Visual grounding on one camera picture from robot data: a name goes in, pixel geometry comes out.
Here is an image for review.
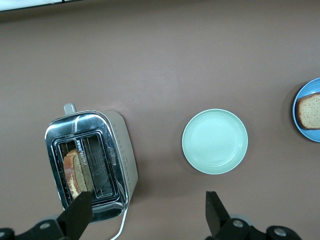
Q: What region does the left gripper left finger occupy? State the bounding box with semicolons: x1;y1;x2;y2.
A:
0;191;94;240

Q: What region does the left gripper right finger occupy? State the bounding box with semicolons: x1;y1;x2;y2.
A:
205;191;305;240

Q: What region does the brown bread slice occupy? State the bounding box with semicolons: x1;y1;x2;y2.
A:
296;92;320;130
63;148;95;200

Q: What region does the pale green round plate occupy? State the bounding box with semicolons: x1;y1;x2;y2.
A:
181;108;249;175

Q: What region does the blue round plate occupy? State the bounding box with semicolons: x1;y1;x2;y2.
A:
292;77;320;143

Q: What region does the beige chrome two-slot toaster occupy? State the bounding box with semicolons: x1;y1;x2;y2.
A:
44;103;139;224

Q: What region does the white toaster power cable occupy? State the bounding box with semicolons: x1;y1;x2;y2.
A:
109;208;130;240

